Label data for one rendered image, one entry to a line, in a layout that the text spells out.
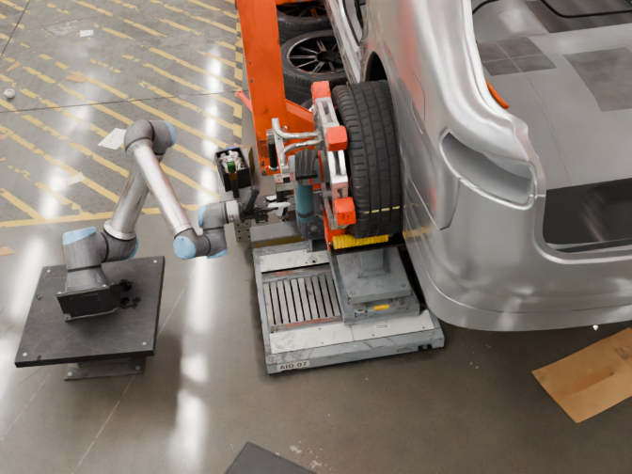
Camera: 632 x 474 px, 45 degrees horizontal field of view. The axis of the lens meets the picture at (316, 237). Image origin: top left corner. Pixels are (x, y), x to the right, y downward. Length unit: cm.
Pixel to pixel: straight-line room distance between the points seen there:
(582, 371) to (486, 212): 155
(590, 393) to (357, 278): 115
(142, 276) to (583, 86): 217
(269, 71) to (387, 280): 111
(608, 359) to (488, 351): 53
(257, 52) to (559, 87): 131
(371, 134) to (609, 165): 97
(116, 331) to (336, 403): 103
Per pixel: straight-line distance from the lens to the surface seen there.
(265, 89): 352
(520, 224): 225
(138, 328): 346
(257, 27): 337
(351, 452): 329
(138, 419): 353
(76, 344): 350
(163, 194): 310
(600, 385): 362
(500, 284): 242
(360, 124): 299
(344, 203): 300
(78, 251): 349
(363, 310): 355
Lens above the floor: 278
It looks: 42 degrees down
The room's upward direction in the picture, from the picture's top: 5 degrees counter-clockwise
